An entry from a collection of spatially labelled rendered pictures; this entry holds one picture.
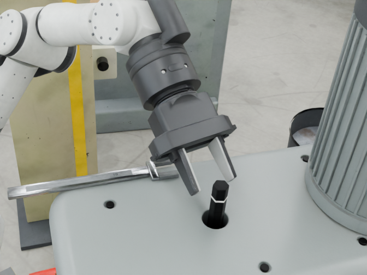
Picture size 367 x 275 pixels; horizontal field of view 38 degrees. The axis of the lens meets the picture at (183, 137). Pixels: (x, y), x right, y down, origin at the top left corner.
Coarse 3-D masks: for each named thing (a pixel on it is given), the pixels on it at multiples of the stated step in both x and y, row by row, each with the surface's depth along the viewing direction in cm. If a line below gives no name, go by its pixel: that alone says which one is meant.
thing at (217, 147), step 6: (216, 138) 72; (222, 138) 74; (210, 144) 74; (216, 144) 73; (222, 144) 72; (210, 150) 75; (216, 150) 73; (222, 150) 72; (216, 156) 74; (222, 156) 72; (228, 156) 72; (216, 162) 74; (222, 162) 73; (228, 162) 72; (222, 168) 73; (228, 168) 72; (222, 174) 74; (228, 174) 72; (234, 174) 72; (228, 180) 73
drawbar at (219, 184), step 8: (216, 184) 70; (224, 184) 70; (216, 192) 69; (224, 192) 69; (216, 200) 70; (216, 208) 71; (224, 208) 72; (208, 216) 74; (216, 216) 72; (208, 224) 74; (216, 224) 73
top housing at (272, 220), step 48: (96, 192) 76; (144, 192) 77; (240, 192) 78; (288, 192) 79; (96, 240) 70; (144, 240) 70; (192, 240) 71; (240, 240) 71; (288, 240) 72; (336, 240) 72
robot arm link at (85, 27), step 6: (90, 6) 81; (84, 12) 81; (90, 12) 80; (78, 18) 82; (84, 18) 81; (90, 18) 80; (78, 24) 82; (84, 24) 81; (90, 24) 80; (84, 30) 81; (90, 30) 81; (84, 36) 82; (90, 36) 81; (90, 42) 83; (96, 42) 82
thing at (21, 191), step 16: (80, 176) 77; (96, 176) 78; (112, 176) 78; (128, 176) 78; (144, 176) 79; (160, 176) 79; (176, 176) 79; (16, 192) 74; (32, 192) 74; (48, 192) 75
